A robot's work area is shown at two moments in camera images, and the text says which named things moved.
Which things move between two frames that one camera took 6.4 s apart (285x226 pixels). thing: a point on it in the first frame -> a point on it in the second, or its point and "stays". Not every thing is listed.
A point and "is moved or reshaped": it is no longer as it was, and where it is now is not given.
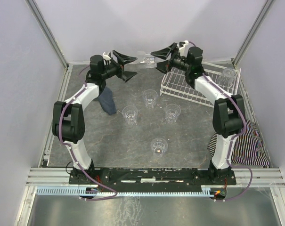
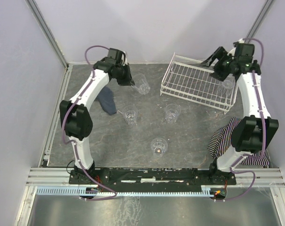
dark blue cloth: [107, 101] stays
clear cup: [130, 113] stays
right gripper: [170, 60] -> [219, 60]
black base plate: [154, 176] stays
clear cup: [150, 97] -> [141, 84]
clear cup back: [148, 62] is moved or reshaped
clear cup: [172, 111] stays
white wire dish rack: [174, 84] stays
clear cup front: [158, 146] stays
